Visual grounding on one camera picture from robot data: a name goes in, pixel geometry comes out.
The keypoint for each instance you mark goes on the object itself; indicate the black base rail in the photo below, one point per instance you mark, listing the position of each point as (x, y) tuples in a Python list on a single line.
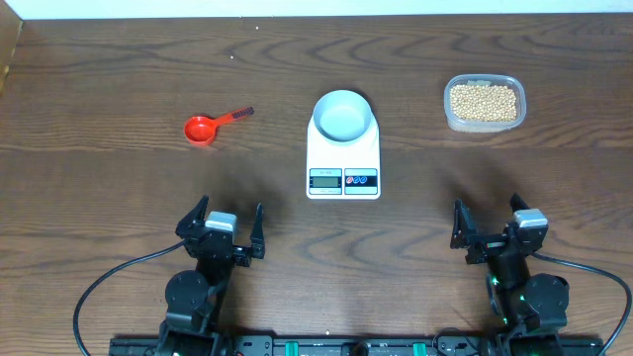
[(261, 345)]

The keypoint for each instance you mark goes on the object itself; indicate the soybeans in container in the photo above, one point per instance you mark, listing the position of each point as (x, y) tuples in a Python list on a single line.
[(478, 103)]

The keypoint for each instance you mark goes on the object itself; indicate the white digital kitchen scale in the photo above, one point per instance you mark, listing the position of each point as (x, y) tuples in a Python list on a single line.
[(343, 170)]

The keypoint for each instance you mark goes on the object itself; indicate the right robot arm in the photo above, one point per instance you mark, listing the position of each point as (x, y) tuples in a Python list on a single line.
[(532, 307)]

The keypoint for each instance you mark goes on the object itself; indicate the clear plastic soybean container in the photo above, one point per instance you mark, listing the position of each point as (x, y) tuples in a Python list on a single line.
[(458, 125)]

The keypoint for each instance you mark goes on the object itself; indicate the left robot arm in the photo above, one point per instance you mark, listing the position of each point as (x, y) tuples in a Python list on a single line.
[(195, 297)]

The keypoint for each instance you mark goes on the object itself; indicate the grey round bowl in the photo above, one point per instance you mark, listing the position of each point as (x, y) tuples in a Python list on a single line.
[(342, 115)]

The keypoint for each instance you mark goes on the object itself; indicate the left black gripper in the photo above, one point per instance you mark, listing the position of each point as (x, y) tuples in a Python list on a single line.
[(241, 257)]

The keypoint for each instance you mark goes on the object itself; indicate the red plastic measuring scoop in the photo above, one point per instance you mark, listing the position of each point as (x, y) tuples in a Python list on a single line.
[(202, 130)]

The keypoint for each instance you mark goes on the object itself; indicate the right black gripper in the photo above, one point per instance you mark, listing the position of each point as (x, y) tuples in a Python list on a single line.
[(465, 235)]

